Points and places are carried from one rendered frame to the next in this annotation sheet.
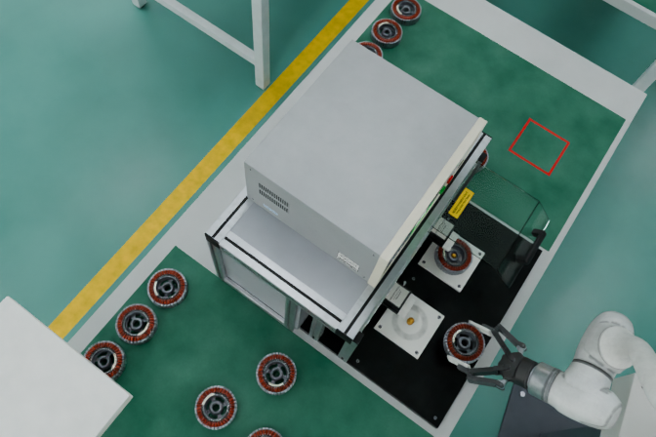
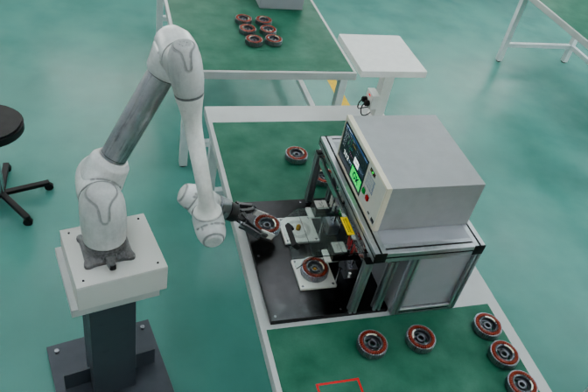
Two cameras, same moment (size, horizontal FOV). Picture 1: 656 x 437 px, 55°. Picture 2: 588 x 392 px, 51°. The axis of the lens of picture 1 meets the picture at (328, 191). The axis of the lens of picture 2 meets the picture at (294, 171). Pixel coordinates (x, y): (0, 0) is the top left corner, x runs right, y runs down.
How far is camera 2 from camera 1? 2.42 m
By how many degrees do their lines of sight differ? 69
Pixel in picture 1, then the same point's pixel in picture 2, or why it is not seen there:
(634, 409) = (155, 250)
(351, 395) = (286, 193)
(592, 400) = not seen: hidden behind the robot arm
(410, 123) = (411, 165)
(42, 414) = (374, 58)
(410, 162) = (388, 151)
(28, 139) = (556, 289)
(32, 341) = (403, 67)
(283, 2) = not seen: outside the picture
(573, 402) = not seen: hidden behind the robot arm
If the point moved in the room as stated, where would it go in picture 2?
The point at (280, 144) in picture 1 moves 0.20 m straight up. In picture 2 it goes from (436, 127) to (451, 84)
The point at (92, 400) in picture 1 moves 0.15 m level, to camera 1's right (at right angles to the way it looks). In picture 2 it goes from (368, 65) to (346, 72)
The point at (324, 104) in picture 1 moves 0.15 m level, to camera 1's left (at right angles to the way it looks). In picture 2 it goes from (448, 150) to (471, 138)
